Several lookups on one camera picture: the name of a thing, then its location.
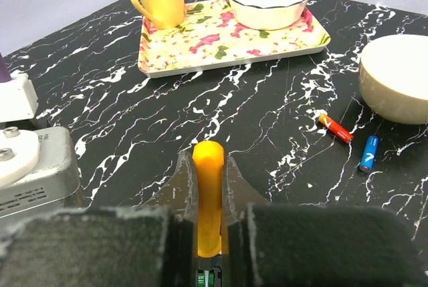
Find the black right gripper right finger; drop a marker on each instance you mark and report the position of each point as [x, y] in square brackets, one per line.
[276, 244]

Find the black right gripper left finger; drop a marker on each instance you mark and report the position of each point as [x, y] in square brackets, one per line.
[154, 244]

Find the light blue battery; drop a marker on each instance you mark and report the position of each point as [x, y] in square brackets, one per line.
[369, 154]

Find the red orange battery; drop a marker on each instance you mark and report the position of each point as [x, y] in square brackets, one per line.
[336, 128]

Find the black remote control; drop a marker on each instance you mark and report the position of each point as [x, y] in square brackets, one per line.
[213, 263]

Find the green blue batteries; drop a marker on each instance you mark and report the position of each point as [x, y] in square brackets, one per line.
[205, 278]

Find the floral rectangular tray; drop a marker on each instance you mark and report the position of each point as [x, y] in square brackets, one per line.
[210, 37]

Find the beige round bowl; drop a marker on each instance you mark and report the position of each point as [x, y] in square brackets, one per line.
[393, 77]

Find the white scalloped bowl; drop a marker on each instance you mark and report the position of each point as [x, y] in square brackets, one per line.
[267, 14]

